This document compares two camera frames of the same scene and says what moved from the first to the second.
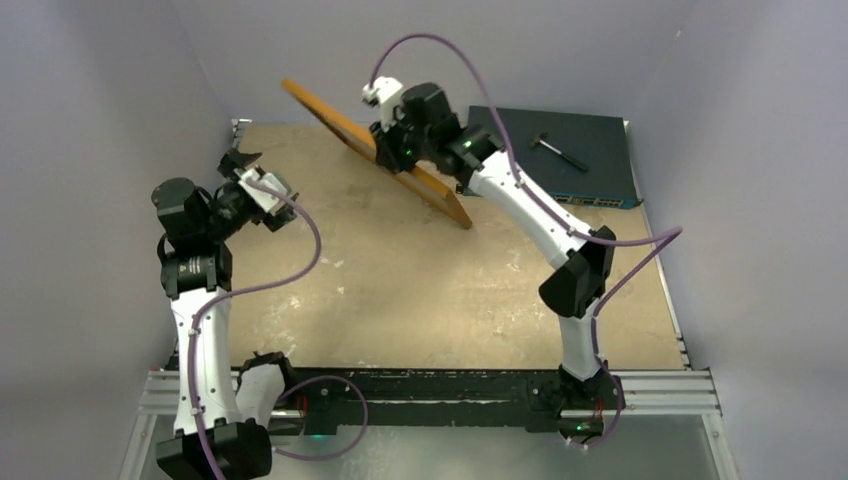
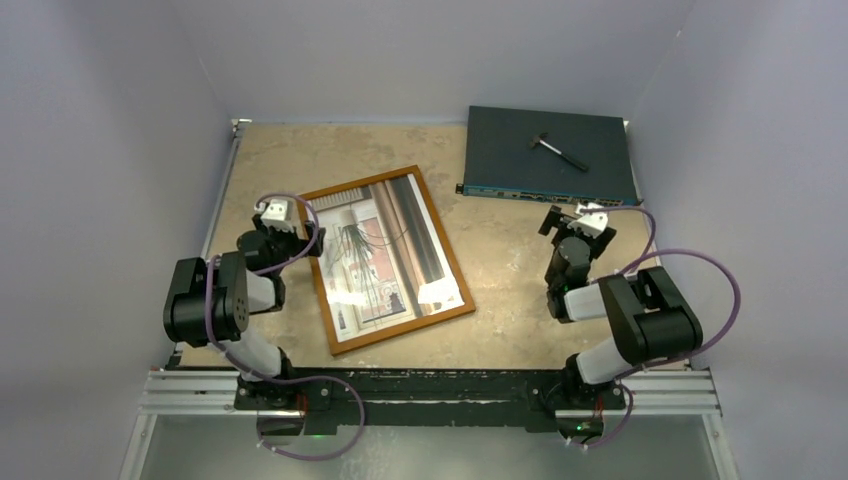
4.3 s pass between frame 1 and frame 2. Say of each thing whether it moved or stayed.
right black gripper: moved
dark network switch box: stayed
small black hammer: stayed
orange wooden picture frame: moved
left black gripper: moved
